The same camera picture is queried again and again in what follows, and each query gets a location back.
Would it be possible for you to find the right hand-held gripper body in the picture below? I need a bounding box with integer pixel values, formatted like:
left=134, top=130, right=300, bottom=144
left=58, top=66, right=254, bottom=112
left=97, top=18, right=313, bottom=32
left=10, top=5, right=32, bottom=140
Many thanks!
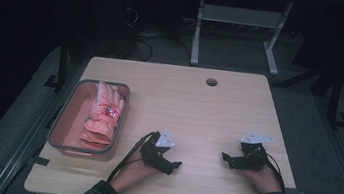
left=232, top=129, right=277, bottom=175

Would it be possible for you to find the bundle of floor cables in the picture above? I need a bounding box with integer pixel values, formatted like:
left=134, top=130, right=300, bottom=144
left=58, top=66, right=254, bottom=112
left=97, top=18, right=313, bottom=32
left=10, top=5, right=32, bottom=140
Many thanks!
left=116, top=4, right=160, bottom=64

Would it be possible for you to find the black tape strip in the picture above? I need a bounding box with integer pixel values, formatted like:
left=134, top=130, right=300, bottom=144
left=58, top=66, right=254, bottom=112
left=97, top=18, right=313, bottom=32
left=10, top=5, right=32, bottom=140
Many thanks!
left=282, top=186, right=309, bottom=194
left=27, top=155, right=51, bottom=167

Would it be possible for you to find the hand-held gripper cable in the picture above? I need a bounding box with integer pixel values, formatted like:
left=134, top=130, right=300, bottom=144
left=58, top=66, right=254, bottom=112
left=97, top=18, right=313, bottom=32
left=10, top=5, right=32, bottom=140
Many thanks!
left=259, top=152, right=291, bottom=194
left=105, top=126, right=157, bottom=189

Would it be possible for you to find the gray rimmed storage bin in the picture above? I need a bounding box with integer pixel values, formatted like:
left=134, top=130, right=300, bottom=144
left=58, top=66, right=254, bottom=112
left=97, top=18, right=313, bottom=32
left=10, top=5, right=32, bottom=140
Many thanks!
left=45, top=74, right=132, bottom=165

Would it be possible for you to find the black metal stand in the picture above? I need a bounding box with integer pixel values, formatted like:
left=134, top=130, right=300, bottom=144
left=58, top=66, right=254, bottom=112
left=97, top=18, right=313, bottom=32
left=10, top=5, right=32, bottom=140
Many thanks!
left=43, top=32, right=78, bottom=92
left=323, top=69, right=344, bottom=130

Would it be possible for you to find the white metal desk frame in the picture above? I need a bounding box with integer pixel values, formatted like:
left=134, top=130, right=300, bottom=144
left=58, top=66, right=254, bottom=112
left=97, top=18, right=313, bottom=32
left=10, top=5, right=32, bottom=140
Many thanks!
left=177, top=0, right=342, bottom=85

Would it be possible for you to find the right hand-held gripper cable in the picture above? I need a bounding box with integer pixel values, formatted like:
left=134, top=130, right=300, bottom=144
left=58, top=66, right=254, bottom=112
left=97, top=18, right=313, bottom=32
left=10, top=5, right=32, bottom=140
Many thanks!
left=259, top=152, right=291, bottom=194

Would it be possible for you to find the person's left hand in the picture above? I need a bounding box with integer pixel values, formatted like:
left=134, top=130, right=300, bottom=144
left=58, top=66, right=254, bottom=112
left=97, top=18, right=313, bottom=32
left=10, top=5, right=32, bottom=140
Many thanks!
left=108, top=151, right=162, bottom=194

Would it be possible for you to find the left hand-held gripper cable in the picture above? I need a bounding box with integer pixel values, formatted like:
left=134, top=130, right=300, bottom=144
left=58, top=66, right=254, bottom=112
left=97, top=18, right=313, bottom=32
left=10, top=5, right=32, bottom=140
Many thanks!
left=105, top=126, right=157, bottom=189

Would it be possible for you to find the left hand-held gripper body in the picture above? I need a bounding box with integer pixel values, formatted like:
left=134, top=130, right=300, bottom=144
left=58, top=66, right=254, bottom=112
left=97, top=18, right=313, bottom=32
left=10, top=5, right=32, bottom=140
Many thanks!
left=138, top=126, right=179, bottom=172

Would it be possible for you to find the person's right hand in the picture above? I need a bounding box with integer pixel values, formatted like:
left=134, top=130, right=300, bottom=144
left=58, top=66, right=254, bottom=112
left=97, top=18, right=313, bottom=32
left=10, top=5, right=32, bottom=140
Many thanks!
left=237, top=163, right=286, bottom=194

